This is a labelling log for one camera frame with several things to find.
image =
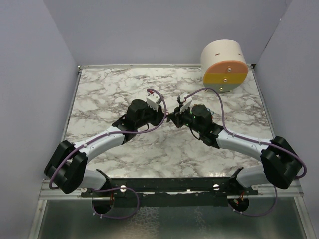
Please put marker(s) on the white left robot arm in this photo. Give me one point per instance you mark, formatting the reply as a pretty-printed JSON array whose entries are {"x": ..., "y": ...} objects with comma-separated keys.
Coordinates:
[{"x": 67, "y": 166}]

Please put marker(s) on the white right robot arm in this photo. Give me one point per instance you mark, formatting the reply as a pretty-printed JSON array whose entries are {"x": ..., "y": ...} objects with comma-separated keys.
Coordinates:
[{"x": 278, "y": 164}]

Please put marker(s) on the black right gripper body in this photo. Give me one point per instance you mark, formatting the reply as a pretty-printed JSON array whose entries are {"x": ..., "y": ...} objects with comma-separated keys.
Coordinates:
[{"x": 186, "y": 120}]

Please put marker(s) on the cream cylindrical drum holder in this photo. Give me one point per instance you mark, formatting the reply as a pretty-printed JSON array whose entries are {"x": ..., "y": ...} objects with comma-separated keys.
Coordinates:
[{"x": 223, "y": 65}]

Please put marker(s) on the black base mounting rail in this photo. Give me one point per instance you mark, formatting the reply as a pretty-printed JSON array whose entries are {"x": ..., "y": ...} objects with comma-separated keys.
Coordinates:
[{"x": 168, "y": 192}]

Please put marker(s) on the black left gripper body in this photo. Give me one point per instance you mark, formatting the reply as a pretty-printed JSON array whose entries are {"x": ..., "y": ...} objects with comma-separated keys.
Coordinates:
[{"x": 151, "y": 116}]

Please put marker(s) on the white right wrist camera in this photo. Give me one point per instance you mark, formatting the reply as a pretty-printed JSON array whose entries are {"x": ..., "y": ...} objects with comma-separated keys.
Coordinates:
[{"x": 184, "y": 102}]

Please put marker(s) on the aluminium frame rail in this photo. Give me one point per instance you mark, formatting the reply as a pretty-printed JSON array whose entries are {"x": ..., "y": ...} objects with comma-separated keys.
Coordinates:
[{"x": 46, "y": 193}]

